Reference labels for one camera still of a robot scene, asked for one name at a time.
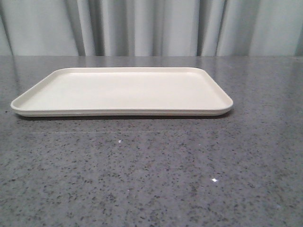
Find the cream rectangular plastic tray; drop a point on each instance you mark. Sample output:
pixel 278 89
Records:
pixel 143 91

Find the grey pleated curtain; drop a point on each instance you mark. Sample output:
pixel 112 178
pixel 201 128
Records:
pixel 151 27

